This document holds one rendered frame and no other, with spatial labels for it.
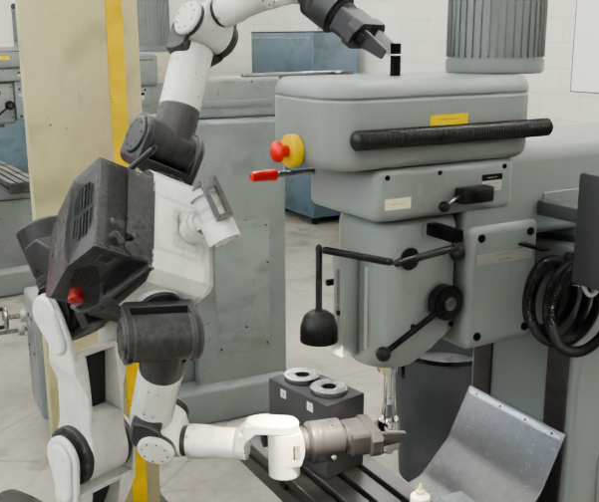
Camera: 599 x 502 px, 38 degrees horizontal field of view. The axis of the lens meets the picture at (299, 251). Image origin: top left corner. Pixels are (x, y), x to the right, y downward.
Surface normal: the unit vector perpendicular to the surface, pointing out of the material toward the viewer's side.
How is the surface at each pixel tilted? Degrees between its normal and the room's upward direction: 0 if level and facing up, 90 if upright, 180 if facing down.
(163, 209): 58
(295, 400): 90
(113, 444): 81
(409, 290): 90
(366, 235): 90
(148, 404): 113
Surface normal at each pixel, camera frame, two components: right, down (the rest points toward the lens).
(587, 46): -0.87, 0.12
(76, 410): -0.62, 0.19
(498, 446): -0.78, -0.33
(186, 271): 0.66, -0.40
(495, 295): 0.49, 0.21
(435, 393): -0.26, 0.30
